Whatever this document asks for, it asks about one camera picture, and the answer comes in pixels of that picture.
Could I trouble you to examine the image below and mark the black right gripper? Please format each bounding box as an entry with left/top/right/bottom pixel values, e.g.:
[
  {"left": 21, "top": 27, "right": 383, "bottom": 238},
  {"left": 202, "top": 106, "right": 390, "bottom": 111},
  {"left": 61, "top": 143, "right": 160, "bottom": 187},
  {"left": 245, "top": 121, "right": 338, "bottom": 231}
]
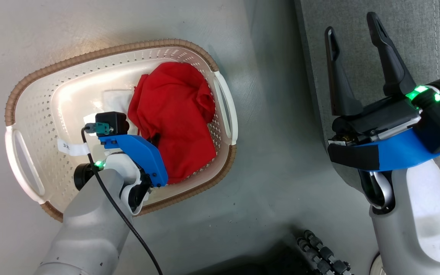
[{"left": 325, "top": 11, "right": 440, "bottom": 147}]

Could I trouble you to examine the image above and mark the red cloth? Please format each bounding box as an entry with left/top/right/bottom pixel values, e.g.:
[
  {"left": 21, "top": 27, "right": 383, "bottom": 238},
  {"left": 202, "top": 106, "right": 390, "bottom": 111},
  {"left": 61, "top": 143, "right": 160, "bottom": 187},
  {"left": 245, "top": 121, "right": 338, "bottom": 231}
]
[{"left": 128, "top": 62, "right": 217, "bottom": 185}]

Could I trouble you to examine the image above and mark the white cloth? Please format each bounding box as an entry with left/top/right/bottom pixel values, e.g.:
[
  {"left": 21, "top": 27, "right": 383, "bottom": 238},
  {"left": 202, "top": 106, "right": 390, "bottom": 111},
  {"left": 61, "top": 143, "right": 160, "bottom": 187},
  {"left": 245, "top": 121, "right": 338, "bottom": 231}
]
[{"left": 84, "top": 89, "right": 137, "bottom": 126}]

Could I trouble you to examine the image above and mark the grey fabric sofa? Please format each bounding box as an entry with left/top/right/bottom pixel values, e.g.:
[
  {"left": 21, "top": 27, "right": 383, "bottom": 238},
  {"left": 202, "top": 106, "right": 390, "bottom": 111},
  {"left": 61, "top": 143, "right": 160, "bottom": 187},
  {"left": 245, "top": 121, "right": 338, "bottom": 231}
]
[{"left": 294, "top": 0, "right": 440, "bottom": 216}]

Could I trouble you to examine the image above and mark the cream laundry basket brown rim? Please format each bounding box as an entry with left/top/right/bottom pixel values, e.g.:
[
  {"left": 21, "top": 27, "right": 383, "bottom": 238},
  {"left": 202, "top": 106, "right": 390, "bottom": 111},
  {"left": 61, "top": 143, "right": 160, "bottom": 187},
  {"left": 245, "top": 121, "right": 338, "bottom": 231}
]
[{"left": 5, "top": 38, "right": 239, "bottom": 223}]

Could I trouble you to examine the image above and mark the black omni wheel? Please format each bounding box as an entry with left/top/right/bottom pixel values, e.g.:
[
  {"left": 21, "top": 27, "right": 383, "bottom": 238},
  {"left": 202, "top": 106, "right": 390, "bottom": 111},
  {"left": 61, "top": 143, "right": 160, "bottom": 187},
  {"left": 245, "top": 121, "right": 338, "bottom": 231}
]
[{"left": 296, "top": 229, "right": 354, "bottom": 275}]

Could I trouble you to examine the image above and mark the teal left camera connector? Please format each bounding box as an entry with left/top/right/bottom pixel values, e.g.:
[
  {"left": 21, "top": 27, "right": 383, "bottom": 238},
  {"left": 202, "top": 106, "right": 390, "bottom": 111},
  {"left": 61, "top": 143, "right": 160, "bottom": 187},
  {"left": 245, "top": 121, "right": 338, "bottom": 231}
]
[{"left": 84, "top": 122, "right": 110, "bottom": 136}]

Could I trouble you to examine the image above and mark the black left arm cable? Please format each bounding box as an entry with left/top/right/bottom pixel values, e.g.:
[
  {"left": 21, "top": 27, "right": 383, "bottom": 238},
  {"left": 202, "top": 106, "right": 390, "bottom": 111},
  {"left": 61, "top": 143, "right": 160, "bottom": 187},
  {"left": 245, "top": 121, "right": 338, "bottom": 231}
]
[{"left": 81, "top": 124, "right": 164, "bottom": 275}]

